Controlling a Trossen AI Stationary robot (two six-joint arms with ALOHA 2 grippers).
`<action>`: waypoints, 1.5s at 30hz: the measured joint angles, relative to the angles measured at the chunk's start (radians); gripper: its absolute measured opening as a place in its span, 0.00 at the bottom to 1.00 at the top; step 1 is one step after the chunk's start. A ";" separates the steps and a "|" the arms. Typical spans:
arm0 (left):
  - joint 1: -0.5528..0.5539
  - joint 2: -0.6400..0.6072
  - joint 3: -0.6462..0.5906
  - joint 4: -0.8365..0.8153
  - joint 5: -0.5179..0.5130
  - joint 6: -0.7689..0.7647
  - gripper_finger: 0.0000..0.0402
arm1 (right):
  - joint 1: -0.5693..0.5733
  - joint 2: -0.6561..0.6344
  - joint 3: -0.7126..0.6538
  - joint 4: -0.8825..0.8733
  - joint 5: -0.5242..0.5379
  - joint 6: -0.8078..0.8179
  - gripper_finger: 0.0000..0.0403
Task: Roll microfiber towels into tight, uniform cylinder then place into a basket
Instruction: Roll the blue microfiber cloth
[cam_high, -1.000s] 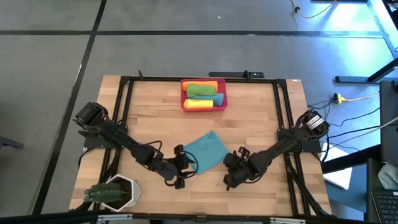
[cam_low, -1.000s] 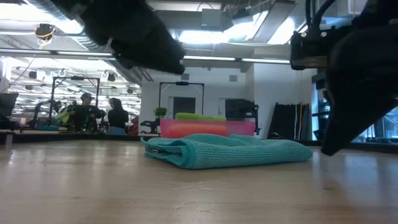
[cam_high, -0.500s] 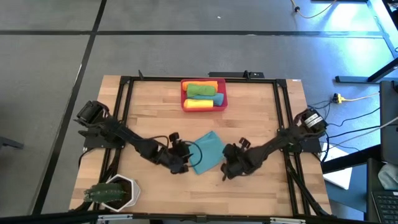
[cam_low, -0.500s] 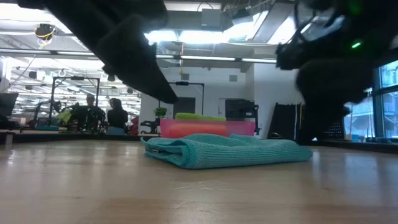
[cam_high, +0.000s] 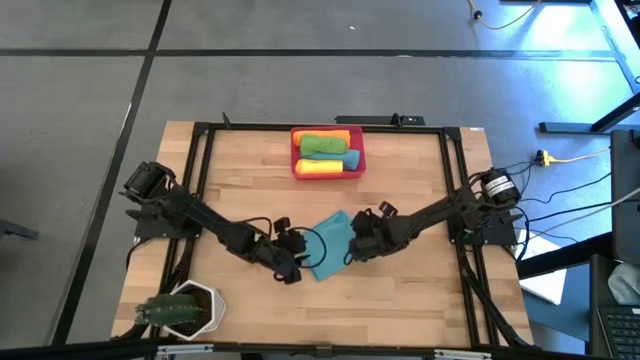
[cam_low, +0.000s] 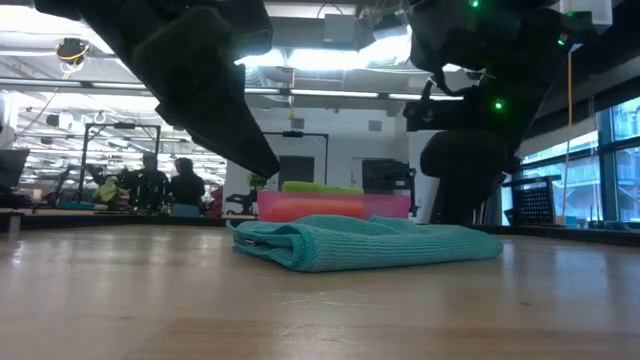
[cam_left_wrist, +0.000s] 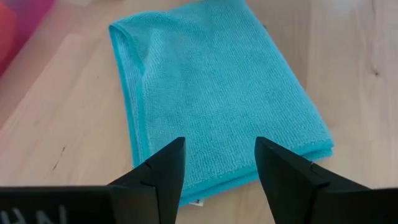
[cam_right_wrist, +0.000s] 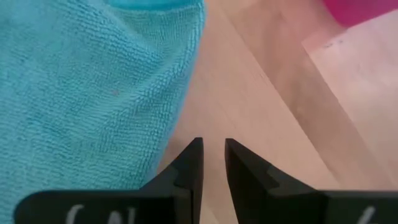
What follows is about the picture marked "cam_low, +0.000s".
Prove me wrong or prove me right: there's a black gantry frame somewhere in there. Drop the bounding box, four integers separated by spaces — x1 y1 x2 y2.
79 121 163 201
262 129 331 187

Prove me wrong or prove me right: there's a long light strip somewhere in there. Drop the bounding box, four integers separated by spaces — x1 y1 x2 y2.
0 77 466 103

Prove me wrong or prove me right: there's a person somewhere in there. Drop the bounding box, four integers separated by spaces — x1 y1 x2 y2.
169 157 207 217
118 152 171 214

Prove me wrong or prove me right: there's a black perforated metal stand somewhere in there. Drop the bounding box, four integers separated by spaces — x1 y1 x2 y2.
502 174 562 226

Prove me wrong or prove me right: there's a light blue tagged towel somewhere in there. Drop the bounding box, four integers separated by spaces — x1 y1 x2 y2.
225 214 505 274

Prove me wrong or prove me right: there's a potted green plant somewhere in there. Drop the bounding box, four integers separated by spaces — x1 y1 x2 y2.
246 172 269 194

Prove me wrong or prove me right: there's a yellow hanging cable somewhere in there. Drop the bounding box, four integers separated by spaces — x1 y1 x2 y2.
562 49 575 217

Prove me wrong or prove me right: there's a dark monitor screen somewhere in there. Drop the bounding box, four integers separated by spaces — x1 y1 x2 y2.
0 148 31 190

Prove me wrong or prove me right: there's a green microfiber towel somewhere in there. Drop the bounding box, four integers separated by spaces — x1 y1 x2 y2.
280 180 366 197

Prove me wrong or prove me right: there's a yellow cable reel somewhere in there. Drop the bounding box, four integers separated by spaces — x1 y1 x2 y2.
54 37 92 67

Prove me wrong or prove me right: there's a black equipment rack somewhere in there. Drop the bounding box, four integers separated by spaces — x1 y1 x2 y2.
360 158 418 217

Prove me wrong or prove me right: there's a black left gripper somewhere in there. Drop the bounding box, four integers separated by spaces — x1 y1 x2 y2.
130 0 282 180

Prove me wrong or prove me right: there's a grey ceiling box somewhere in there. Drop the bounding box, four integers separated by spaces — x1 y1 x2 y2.
322 13 358 46

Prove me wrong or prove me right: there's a red plastic basket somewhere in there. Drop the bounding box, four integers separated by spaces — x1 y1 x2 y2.
256 191 413 224

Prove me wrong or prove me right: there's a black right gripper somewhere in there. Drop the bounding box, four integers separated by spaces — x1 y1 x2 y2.
402 82 549 226

